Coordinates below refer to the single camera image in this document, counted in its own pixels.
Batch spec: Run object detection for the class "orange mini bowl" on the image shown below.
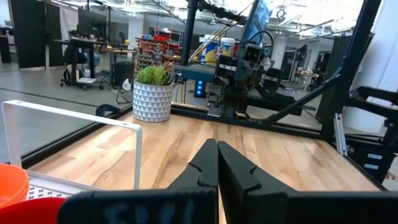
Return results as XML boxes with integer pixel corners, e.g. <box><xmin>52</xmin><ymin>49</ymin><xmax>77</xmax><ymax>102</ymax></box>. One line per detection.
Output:
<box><xmin>0</xmin><ymin>163</ymin><xmax>30</xmax><ymax>210</ymax></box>

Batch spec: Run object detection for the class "black clamp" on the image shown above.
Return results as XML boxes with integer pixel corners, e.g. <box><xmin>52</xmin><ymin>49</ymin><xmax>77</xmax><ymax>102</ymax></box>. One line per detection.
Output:
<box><xmin>95</xmin><ymin>103</ymin><xmax>123</xmax><ymax>118</ymax></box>

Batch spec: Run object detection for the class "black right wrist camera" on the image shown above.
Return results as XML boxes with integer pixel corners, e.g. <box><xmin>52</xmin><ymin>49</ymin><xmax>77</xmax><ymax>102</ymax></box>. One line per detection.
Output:
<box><xmin>243</xmin><ymin>43</ymin><xmax>266</xmax><ymax>64</ymax></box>

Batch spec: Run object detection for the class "red mini bowl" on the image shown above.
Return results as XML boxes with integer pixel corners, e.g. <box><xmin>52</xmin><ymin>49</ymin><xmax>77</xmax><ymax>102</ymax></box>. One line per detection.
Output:
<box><xmin>0</xmin><ymin>197</ymin><xmax>68</xmax><ymax>224</ymax></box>

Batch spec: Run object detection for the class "black pole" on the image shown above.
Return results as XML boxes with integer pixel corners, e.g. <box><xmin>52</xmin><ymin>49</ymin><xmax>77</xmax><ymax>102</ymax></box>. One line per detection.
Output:
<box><xmin>180</xmin><ymin>0</ymin><xmax>200</xmax><ymax>67</ymax></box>

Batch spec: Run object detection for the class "black desk monitor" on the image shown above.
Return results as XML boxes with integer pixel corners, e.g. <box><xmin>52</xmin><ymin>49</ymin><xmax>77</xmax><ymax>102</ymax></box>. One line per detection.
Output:
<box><xmin>77</xmin><ymin>7</ymin><xmax>108</xmax><ymax>39</ymax></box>

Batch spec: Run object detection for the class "black computer with blue lights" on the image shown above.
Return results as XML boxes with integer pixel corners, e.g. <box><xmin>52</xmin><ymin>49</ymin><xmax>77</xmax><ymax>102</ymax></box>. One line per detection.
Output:
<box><xmin>193</xmin><ymin>79</ymin><xmax>206</xmax><ymax>98</ymax></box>

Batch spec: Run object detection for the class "succulent in patterned white pot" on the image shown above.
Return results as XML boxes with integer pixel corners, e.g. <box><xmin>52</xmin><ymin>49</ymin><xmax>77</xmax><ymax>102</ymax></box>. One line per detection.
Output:
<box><xmin>132</xmin><ymin>63</ymin><xmax>175</xmax><ymax>123</ymax></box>

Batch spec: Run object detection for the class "black standing desk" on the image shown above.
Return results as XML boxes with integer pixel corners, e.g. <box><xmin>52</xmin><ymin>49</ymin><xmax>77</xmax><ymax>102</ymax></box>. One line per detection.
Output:
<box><xmin>54</xmin><ymin>36</ymin><xmax>137</xmax><ymax>91</ymax></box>

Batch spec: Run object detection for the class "disinfectant wipes canister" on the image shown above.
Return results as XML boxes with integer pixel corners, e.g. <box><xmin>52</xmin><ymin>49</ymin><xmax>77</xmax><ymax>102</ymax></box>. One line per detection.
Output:
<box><xmin>219</xmin><ymin>37</ymin><xmax>237</xmax><ymax>58</ymax></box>
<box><xmin>201</xmin><ymin>34</ymin><xmax>221</xmax><ymax>66</ymax></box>

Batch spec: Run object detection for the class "black partition panel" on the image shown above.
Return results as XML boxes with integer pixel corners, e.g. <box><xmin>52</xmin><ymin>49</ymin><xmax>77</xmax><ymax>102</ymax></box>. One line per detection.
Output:
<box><xmin>9</xmin><ymin>0</ymin><xmax>62</xmax><ymax>69</ymax></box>

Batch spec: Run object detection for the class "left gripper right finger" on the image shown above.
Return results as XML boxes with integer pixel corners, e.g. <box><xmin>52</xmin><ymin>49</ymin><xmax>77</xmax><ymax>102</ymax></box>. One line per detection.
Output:
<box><xmin>218</xmin><ymin>141</ymin><xmax>398</xmax><ymax>224</ymax></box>

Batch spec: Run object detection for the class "black aluminium table frame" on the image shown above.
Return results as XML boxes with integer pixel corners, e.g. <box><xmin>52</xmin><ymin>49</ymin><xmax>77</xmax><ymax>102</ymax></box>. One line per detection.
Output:
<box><xmin>20</xmin><ymin>0</ymin><xmax>398</xmax><ymax>190</ymax></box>

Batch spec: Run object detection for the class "silver aluminium bracket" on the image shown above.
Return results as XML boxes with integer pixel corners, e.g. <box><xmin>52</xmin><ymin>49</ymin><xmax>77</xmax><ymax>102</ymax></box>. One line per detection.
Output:
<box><xmin>333</xmin><ymin>113</ymin><xmax>348</xmax><ymax>157</ymax></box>

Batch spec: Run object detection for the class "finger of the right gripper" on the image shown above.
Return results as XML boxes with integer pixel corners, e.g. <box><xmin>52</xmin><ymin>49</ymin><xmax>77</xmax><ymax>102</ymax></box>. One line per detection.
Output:
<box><xmin>249</xmin><ymin>60</ymin><xmax>264</xmax><ymax>82</ymax></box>
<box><xmin>236</xmin><ymin>59</ymin><xmax>250</xmax><ymax>81</ymax></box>

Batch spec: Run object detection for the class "shelf with red bins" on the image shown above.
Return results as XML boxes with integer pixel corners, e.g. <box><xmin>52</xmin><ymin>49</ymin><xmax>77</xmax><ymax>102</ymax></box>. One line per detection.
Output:
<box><xmin>136</xmin><ymin>27</ymin><xmax>184</xmax><ymax>71</ymax></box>

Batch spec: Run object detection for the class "white perforated metal rack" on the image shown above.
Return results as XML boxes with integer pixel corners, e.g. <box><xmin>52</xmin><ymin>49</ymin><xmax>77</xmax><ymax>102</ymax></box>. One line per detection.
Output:
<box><xmin>1</xmin><ymin>100</ymin><xmax>144</xmax><ymax>202</ymax></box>

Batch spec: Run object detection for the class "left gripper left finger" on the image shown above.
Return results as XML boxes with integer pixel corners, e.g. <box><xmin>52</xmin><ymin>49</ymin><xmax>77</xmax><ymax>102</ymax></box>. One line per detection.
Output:
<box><xmin>57</xmin><ymin>138</ymin><xmax>219</xmax><ymax>224</ymax></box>

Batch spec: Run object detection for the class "black computer tower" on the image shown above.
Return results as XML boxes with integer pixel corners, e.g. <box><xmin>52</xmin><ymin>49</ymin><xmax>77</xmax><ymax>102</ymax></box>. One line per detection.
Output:
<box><xmin>111</xmin><ymin>60</ymin><xmax>136</xmax><ymax>88</ymax></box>

